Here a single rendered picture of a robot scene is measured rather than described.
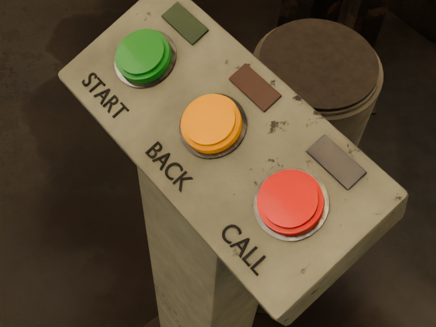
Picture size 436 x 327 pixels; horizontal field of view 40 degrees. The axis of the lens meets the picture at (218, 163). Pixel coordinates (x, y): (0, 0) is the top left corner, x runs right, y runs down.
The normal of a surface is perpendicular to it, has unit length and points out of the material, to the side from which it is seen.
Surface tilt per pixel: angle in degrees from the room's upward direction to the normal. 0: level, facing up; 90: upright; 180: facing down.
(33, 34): 0
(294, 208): 20
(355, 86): 0
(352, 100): 0
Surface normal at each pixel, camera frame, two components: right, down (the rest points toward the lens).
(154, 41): -0.23, -0.32
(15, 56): 0.04, -0.54
